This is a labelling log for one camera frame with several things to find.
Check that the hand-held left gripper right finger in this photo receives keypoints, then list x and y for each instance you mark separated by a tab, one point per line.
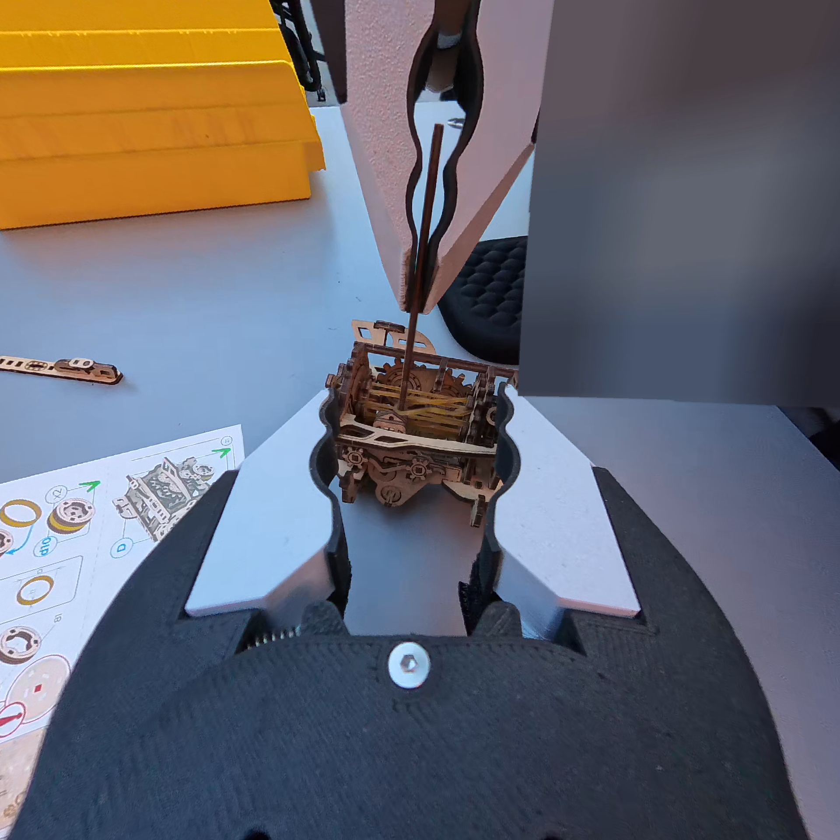
558	525

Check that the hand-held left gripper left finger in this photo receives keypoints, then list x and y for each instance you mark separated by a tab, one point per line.
262	525

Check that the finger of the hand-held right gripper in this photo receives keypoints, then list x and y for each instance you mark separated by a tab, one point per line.
505	98
377	98

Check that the wooden gear model vehicle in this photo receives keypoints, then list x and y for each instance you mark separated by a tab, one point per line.
407	453

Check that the thin wooden stick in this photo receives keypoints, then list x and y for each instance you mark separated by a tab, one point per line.
409	348

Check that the model assembly instruction booklet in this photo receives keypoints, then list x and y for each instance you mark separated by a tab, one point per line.
65	525

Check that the black quilted armrest pad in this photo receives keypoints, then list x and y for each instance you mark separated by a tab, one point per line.
485	295

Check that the perforated wooden strip part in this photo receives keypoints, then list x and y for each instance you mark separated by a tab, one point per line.
72	369

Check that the yellow plastic storage bin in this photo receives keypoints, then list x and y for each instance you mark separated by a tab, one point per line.
131	131

